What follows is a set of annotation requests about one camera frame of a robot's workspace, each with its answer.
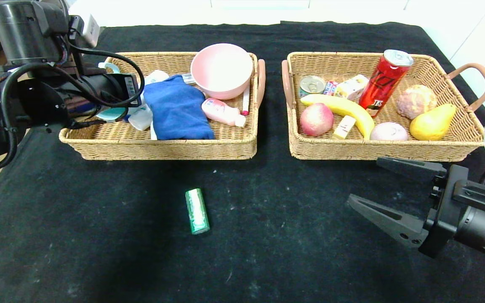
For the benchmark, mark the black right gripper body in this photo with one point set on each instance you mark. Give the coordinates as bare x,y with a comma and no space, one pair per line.
443,210

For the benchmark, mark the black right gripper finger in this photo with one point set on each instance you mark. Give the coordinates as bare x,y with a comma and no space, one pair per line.
385,219
411,168

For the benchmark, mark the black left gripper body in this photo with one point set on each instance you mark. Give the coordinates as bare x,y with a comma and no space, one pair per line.
131,90

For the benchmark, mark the pale teal mug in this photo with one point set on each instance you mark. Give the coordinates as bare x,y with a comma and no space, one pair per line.
112,113

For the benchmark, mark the pale pink round bun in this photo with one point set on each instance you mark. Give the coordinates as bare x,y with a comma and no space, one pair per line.
389,132

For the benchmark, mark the blue microfibre towel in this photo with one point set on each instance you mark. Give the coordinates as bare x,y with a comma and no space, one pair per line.
177,109

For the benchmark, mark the pale yellow butter block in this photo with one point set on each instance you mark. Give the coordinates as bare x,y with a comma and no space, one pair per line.
344,127

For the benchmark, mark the red soda can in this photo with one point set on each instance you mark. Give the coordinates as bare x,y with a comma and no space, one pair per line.
383,80

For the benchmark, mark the green chewing gum pack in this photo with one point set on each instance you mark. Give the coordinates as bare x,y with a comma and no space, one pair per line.
197,210

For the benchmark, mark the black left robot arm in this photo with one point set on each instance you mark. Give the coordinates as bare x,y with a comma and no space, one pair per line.
27,38

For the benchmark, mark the wicker basket with food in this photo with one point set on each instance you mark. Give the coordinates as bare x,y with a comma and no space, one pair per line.
436,149

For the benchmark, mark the wicker basket with toiletries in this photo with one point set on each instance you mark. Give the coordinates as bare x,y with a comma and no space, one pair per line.
204,145

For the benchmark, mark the white tube blue cap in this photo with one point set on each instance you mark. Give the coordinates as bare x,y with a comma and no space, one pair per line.
156,77

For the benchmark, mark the white bottle black cap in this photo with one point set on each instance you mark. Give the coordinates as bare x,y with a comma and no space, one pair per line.
141,118

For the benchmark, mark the yellow pear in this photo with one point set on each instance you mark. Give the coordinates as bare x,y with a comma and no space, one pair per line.
432,122

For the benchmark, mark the small white packet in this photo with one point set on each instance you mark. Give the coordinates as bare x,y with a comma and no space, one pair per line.
188,78

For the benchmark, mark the brown crusty bread roll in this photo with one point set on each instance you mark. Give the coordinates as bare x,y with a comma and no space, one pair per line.
415,101

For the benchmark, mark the pink bottle white cap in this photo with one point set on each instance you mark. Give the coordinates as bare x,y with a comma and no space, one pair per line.
219,111

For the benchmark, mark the yellow banana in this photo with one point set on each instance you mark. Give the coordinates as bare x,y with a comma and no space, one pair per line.
343,107

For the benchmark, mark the pink bowl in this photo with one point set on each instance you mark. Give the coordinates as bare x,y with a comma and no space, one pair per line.
221,71

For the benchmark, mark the white yellow juice carton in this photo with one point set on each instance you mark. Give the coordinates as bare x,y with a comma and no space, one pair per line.
350,89

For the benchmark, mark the black table cloth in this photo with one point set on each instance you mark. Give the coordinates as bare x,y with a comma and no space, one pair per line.
289,261

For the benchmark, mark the red pink peach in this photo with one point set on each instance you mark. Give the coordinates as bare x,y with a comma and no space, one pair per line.
316,120

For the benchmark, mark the red blue candy pack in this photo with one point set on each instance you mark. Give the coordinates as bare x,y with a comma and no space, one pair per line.
331,88

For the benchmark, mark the pink white slim stick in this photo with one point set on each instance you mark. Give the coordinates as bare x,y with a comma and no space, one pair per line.
246,103

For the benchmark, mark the small tin can gold lid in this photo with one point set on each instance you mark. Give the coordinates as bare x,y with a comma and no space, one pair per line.
312,84

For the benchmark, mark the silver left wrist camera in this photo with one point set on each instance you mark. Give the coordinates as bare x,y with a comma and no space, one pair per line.
90,29

